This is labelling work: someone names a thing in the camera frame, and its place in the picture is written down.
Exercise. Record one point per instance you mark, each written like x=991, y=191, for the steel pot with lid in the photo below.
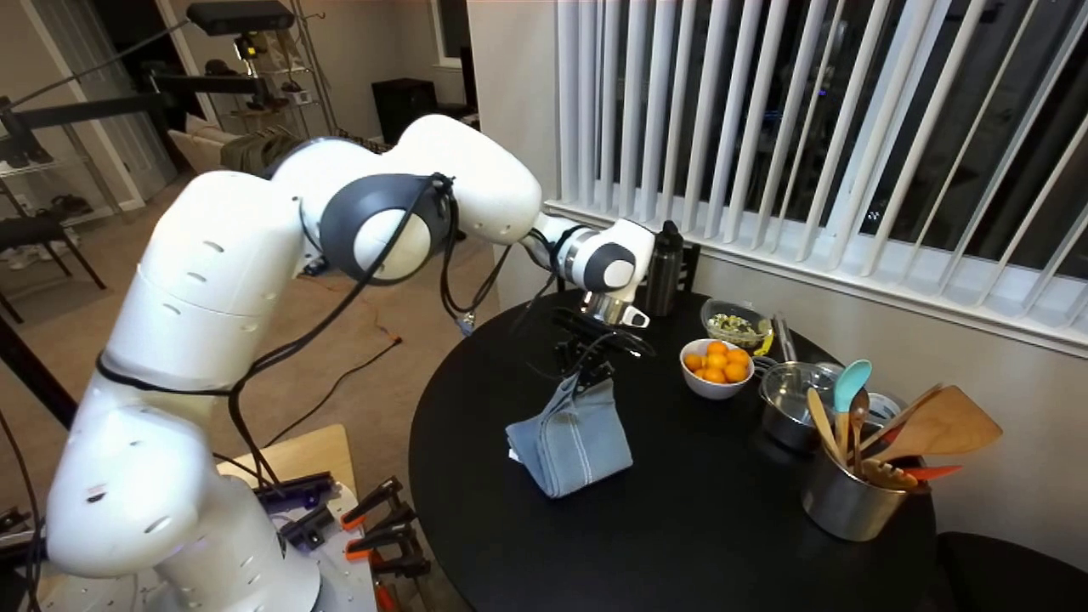
x=785, y=401

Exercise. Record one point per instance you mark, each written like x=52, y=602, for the black metal chair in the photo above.
x=691, y=261

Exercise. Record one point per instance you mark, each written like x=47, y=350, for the blue towel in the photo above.
x=572, y=443

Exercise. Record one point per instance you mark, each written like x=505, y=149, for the black speaker box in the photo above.
x=404, y=111

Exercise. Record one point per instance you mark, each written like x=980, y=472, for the wooden spatula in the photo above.
x=946, y=427

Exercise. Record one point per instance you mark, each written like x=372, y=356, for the black exercise equipment stand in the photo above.
x=233, y=19

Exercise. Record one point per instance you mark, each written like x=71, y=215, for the white vertical window blinds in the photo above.
x=817, y=125

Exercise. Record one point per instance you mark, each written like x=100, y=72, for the black purple long tool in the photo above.
x=296, y=490

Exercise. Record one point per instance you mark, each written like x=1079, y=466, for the white bowl of oranges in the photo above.
x=717, y=370

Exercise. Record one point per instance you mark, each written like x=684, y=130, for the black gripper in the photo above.
x=595, y=341

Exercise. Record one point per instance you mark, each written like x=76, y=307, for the steel utensil holder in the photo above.
x=846, y=506

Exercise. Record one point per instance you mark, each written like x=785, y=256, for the black orange bar clamp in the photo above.
x=386, y=536
x=400, y=561
x=372, y=498

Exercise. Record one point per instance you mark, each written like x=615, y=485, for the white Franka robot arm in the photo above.
x=216, y=294

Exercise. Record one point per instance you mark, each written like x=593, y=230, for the teal silicone spatula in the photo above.
x=851, y=387

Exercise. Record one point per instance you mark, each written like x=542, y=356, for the black purple short tool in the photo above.
x=307, y=529

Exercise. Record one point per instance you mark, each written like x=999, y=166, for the glass bowl of salad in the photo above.
x=737, y=327

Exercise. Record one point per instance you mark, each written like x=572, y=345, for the red silicone utensil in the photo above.
x=927, y=474

